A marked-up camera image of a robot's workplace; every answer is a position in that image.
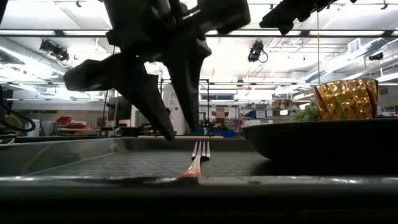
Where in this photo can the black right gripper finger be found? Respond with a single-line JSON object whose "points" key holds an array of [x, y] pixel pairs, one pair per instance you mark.
{"points": [[289, 15]]}

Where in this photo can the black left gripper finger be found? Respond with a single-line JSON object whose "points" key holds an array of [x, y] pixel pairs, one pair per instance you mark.
{"points": [[189, 81], [130, 77]]}

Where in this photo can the amber faceted plastic cup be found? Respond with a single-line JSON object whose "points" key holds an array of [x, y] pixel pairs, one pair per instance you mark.
{"points": [[345, 99]]}

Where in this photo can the round black plate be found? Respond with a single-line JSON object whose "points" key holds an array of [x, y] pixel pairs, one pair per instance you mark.
{"points": [[311, 140]]}

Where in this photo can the black rectangular serving tray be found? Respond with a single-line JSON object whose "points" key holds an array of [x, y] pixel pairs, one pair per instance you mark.
{"points": [[124, 161]]}

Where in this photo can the black monitor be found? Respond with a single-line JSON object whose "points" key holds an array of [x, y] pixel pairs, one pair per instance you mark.
{"points": [[119, 109]]}

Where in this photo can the blue storage bin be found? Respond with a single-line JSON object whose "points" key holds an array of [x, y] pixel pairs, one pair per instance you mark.
{"points": [[225, 133]]}

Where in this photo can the red storage bin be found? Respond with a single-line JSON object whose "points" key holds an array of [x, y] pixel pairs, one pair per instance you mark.
{"points": [[73, 124]]}

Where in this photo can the small green artificial plant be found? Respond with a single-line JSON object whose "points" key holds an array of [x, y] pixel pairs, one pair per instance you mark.
{"points": [[306, 114]]}

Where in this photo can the black ceiling-mounted camera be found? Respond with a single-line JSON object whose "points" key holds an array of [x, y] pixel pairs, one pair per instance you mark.
{"points": [[376, 56], [54, 49], [256, 51]]}

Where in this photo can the black overhead rail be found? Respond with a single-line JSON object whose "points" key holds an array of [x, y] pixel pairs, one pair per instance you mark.
{"points": [[77, 33]]}

